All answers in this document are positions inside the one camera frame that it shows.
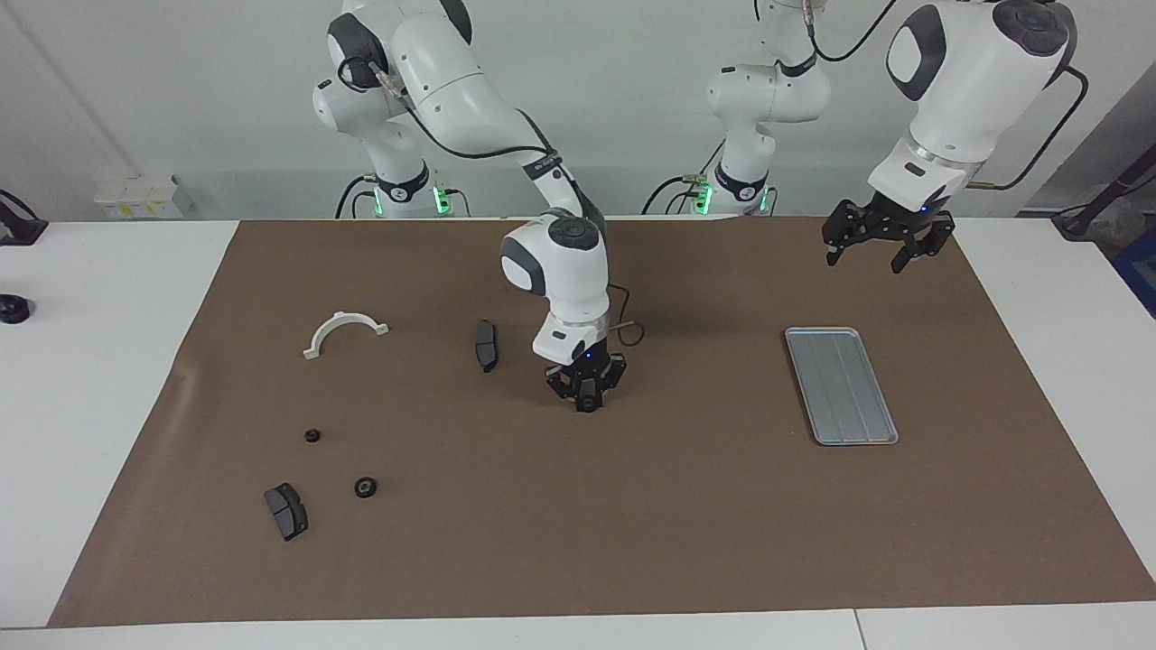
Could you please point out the white wall socket box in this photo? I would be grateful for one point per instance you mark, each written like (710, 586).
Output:
(135, 197)

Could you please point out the black stand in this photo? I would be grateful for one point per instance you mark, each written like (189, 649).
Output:
(1120, 185)

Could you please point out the black round knob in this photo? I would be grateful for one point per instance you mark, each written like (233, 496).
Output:
(13, 310)

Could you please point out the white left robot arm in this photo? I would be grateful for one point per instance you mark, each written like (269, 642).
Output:
(966, 90)

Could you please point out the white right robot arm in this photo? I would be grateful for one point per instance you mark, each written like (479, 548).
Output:
(564, 271)

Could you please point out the grey slotted brake pad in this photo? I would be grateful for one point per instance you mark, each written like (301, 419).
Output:
(287, 513)

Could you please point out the blue box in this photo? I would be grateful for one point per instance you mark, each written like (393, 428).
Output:
(1140, 271)

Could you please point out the white semicircular bracket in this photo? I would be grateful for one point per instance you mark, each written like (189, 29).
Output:
(341, 318)

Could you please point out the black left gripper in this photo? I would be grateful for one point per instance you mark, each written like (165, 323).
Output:
(890, 224)

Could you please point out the silver metal tray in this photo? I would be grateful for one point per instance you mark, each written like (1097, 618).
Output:
(844, 388)

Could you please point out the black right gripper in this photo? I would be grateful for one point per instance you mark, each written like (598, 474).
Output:
(585, 366)

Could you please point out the brown table mat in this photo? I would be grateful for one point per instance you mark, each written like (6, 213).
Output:
(578, 524)

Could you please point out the dark grey brake pad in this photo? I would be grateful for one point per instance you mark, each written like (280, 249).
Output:
(486, 345)

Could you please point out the black clamp mount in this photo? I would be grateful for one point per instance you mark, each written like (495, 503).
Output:
(23, 230)

